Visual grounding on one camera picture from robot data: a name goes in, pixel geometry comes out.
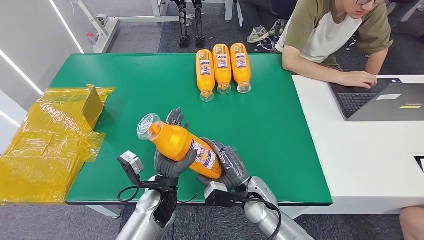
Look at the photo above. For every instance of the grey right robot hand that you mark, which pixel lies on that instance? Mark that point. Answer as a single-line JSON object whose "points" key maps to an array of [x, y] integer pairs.
{"points": [[233, 165]]}

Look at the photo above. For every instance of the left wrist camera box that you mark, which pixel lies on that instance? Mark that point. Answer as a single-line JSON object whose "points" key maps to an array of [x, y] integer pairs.
{"points": [[130, 162]]}

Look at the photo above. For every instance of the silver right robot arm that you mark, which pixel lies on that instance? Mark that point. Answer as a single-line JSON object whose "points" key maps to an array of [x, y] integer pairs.
{"points": [[265, 212]]}

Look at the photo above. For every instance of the black edged device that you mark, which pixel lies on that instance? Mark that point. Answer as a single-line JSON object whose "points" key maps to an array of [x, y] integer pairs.
{"points": [[420, 163]]}

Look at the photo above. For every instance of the orange juice bottle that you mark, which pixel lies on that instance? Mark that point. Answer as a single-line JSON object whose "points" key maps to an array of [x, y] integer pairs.
{"points": [[240, 66], [205, 74], [179, 144], [222, 68]]}

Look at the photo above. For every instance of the white table leg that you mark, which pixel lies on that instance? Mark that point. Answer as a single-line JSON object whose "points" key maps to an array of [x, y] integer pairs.
{"points": [[106, 212]]}

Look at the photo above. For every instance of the black and white humanoid robot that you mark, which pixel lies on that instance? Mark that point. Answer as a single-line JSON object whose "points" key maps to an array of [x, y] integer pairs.
{"points": [[184, 26]]}

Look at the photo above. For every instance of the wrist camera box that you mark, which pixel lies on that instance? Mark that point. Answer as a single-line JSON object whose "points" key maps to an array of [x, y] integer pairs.
{"points": [[130, 162], [218, 195]]}

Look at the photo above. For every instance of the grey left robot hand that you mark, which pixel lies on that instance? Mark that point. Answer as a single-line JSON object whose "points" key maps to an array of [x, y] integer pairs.
{"points": [[169, 167]]}

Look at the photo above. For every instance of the grey laptop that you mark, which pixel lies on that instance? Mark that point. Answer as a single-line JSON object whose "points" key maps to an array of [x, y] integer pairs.
{"points": [[381, 106]]}

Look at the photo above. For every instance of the wall light strip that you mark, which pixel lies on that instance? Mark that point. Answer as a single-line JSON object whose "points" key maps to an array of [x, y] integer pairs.
{"points": [[21, 73], [68, 28]]}

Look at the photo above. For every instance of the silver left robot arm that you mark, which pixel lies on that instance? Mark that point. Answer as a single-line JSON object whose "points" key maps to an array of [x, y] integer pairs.
{"points": [[145, 215]]}

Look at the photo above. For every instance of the yellow tape-wrapped cardboard box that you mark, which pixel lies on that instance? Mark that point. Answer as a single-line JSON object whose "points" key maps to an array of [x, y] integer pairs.
{"points": [[49, 139]]}

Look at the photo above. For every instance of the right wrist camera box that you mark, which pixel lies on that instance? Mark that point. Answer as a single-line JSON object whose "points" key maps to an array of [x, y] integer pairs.
{"points": [[218, 195]]}

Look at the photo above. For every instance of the green table mat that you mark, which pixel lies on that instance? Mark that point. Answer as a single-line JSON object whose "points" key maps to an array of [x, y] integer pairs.
{"points": [[258, 132]]}

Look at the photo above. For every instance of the white metal stand frame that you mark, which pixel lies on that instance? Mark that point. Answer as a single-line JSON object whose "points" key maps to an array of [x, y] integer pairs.
{"points": [[109, 30]]}

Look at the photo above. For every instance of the person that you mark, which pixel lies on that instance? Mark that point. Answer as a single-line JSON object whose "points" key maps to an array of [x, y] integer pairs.
{"points": [[265, 13], [318, 30], [414, 223]]}

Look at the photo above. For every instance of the white desk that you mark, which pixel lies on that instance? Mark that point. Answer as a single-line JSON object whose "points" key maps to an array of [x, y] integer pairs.
{"points": [[364, 159]]}

